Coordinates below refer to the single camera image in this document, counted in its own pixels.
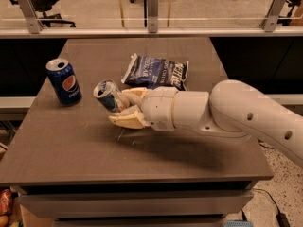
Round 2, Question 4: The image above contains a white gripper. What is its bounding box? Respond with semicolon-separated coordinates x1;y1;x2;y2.
108;87;178;131

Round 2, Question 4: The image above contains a silver blue Red Bull can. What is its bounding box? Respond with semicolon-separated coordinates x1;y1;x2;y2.
93;79;130;113

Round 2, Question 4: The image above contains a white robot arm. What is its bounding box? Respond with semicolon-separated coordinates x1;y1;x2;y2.
109;80;303;167

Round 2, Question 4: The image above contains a blue Pepsi can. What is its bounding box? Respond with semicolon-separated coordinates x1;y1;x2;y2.
46;58;81;106

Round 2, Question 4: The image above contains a blue Kettle chips bag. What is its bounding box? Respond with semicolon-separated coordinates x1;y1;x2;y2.
121;53;189;91

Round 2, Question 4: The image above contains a glass barrier panel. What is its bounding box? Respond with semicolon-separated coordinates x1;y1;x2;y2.
0;0;303;30

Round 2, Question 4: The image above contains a red snack packet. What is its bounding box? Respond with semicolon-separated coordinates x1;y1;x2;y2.
0;189;12;216

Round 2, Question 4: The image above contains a black power adapter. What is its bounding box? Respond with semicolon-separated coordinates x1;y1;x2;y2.
276;213;290;227

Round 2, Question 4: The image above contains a middle metal glass bracket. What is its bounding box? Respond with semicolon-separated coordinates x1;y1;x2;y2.
147;0;158;33

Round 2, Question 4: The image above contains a metal glass bracket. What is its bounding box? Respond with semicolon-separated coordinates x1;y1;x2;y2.
17;0;42;34
260;0;286;32
147;0;158;33

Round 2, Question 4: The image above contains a left metal glass bracket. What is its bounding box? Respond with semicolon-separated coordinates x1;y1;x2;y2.
17;0;42;34

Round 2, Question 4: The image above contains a black power cable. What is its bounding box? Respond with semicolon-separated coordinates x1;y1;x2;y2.
252;140;285;216

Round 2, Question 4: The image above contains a right metal glass bracket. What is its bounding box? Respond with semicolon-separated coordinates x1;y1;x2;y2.
260;0;286;32

